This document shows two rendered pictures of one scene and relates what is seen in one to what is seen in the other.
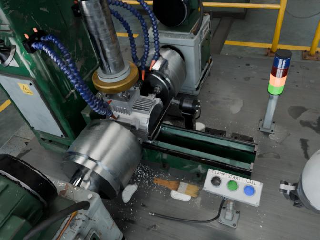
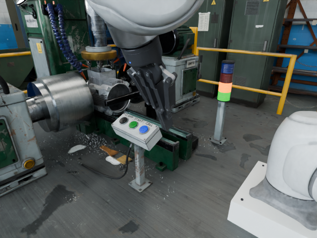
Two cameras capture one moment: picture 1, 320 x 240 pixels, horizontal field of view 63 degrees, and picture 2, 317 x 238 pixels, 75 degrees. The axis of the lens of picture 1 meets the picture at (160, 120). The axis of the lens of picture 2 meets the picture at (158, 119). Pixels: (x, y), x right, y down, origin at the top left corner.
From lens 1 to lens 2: 61 cm
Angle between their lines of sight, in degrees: 22
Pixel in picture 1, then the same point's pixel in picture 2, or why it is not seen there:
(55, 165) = not seen: hidden behind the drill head
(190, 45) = (172, 65)
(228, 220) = (137, 185)
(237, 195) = (133, 131)
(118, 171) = (58, 99)
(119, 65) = (100, 41)
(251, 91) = not seen: hidden behind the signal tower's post
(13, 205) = not seen: outside the picture
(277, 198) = (194, 184)
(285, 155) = (221, 160)
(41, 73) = (48, 32)
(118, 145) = (70, 85)
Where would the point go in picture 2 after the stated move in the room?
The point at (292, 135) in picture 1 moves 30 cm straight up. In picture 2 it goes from (237, 149) to (247, 92)
